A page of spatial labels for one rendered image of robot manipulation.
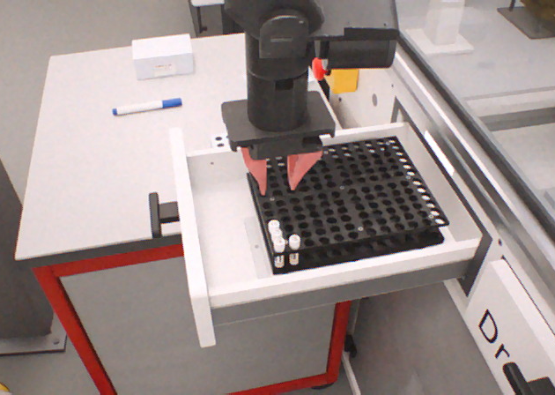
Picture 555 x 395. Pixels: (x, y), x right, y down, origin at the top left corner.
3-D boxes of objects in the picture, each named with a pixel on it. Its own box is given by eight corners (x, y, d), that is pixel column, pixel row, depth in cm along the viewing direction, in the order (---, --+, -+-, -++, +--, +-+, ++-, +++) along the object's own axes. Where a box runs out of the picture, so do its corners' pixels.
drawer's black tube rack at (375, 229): (273, 286, 65) (272, 253, 60) (247, 190, 77) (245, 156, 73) (438, 256, 68) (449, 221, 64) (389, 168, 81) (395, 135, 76)
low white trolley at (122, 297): (122, 445, 131) (13, 258, 78) (116, 260, 174) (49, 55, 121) (339, 398, 140) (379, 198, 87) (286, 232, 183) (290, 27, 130)
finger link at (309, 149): (319, 204, 56) (325, 134, 50) (253, 215, 55) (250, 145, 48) (302, 163, 61) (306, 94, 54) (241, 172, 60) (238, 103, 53)
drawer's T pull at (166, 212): (152, 242, 62) (151, 234, 61) (149, 198, 67) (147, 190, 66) (183, 236, 62) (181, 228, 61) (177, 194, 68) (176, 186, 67)
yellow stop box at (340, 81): (329, 95, 94) (332, 60, 89) (319, 75, 99) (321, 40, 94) (357, 93, 95) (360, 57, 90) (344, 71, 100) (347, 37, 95)
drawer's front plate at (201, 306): (201, 350, 61) (189, 295, 53) (178, 183, 81) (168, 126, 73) (216, 347, 61) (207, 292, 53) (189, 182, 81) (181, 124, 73)
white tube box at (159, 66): (136, 80, 113) (132, 59, 109) (136, 60, 119) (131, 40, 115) (195, 73, 115) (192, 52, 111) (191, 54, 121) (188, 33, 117)
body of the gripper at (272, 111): (336, 142, 51) (343, 76, 45) (232, 157, 49) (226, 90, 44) (317, 104, 55) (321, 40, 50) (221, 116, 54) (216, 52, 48)
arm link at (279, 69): (242, -12, 45) (243, 18, 41) (321, -14, 45) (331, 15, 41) (245, 58, 50) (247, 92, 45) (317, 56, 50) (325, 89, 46)
